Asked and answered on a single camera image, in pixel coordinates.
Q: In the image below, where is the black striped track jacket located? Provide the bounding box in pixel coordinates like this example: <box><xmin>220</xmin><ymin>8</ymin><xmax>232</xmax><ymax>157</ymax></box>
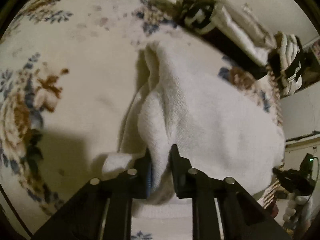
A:
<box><xmin>268</xmin><ymin>31</ymin><xmax>306</xmax><ymax>96</ymax></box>

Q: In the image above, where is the white wardrobe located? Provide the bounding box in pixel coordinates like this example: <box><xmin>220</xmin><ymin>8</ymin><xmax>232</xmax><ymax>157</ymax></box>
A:
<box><xmin>281</xmin><ymin>40</ymin><xmax>319</xmax><ymax>141</ymax></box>

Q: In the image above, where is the white gloved right hand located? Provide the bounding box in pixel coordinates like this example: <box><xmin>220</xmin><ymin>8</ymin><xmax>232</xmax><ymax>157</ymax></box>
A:
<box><xmin>283</xmin><ymin>193</ymin><xmax>313</xmax><ymax>222</ymax></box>

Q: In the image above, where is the white puffy jacket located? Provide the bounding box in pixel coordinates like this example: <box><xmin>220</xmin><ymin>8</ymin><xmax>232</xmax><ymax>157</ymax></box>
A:
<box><xmin>275</xmin><ymin>31</ymin><xmax>304</xmax><ymax>97</ymax></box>

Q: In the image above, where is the white folded garment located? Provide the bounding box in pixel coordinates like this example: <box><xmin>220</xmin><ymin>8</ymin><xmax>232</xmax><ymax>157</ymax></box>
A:
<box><xmin>210</xmin><ymin>2</ymin><xmax>276</xmax><ymax>66</ymax></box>

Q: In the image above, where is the white knit sweater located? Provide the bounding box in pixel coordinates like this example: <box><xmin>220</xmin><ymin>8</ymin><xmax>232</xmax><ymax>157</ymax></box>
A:
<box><xmin>103</xmin><ymin>41</ymin><xmax>285</xmax><ymax>219</ymax></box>

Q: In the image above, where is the floral bed blanket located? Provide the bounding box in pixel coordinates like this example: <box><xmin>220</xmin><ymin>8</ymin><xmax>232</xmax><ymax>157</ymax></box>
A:
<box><xmin>0</xmin><ymin>0</ymin><xmax>286</xmax><ymax>240</ymax></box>

